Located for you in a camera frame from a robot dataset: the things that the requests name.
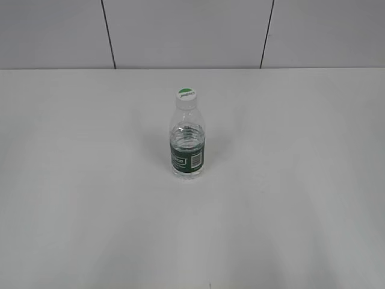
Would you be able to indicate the clear green-label water bottle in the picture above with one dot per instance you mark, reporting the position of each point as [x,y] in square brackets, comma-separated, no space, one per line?
[187,142]

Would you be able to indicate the white green bottle cap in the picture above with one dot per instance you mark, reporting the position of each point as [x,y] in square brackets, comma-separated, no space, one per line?
[186,99]

